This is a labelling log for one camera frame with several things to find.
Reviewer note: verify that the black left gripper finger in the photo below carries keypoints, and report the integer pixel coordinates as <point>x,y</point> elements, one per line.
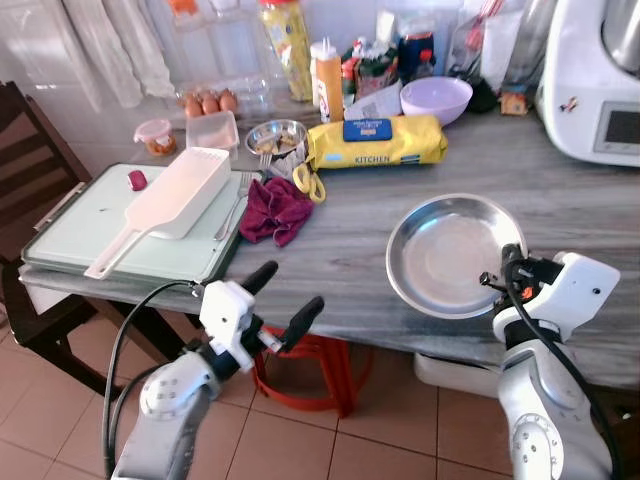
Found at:
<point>303,320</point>
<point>262,277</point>

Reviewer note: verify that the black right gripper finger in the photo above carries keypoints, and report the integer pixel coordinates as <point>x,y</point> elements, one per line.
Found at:
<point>513,257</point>
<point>491,281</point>

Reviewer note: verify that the round steel plate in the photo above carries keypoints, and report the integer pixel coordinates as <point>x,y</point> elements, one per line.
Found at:
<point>445,255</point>

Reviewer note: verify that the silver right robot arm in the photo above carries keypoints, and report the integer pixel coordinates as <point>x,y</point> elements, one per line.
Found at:
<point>540,420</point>

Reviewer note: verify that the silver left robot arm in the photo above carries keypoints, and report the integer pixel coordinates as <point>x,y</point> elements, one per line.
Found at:
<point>165,400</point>

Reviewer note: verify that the red stool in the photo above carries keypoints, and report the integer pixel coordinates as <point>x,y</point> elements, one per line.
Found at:
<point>330,375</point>

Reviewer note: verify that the maroon cloth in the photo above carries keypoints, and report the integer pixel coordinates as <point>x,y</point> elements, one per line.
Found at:
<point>275,212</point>

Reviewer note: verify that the steel fork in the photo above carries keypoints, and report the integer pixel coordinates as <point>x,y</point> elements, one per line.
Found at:
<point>234,210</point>

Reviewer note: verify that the white box under table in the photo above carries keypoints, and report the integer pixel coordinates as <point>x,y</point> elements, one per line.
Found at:
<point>455,375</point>

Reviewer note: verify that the small steel bowl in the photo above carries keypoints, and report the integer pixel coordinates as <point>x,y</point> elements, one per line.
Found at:
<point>276,138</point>

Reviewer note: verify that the small house shaped figure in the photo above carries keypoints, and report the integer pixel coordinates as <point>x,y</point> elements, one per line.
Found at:
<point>515,103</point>

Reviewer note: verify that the clear plastic food container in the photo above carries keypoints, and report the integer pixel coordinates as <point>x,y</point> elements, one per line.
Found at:
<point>213,130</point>

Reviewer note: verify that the small red cap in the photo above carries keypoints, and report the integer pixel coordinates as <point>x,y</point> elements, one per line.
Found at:
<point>138,180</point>

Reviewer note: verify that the yellow kitchen towel pack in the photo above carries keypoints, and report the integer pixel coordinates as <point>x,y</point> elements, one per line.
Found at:
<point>375,145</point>

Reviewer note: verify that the small pink lidded container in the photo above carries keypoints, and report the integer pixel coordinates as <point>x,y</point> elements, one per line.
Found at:
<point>156,137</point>

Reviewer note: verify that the lilac plastic bowl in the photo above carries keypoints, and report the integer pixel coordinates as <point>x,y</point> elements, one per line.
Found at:
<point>436,98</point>

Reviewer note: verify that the brown egg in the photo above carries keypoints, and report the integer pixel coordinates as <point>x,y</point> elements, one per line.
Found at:
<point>210,103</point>
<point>228,101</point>
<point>192,104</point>

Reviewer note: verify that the pale green cutting board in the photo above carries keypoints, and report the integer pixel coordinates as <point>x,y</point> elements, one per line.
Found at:
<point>90,215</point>

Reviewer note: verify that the white kitchen food processor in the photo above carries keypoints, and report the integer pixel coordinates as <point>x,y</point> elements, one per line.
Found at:
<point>580,80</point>

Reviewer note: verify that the yellow squeeze bottle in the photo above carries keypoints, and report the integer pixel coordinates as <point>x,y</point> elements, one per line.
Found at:
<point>326,85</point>

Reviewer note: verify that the clear plastic bottle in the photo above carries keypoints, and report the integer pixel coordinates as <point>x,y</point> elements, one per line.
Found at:
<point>530,45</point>

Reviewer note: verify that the dark blue jar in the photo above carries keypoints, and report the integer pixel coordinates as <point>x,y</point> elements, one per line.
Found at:
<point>417,58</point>

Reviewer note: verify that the tall yellow pasta jar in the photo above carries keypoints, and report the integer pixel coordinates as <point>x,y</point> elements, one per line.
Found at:
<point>288,50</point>

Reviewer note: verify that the green food packet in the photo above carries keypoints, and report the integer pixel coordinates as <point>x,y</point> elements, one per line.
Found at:
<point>377,68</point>

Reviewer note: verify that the dark wooden chair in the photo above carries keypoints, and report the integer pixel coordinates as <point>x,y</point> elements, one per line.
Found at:
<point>30,150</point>

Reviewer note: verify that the white hanging towel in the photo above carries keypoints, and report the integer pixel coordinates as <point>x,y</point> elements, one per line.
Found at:
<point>115,45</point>

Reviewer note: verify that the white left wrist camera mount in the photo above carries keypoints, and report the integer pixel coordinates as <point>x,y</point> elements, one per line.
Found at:
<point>228,315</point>

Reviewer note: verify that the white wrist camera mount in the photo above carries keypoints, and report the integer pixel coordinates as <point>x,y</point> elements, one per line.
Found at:
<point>228,315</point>
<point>580,290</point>

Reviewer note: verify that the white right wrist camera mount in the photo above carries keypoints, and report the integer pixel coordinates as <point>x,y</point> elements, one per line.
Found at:
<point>580,290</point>

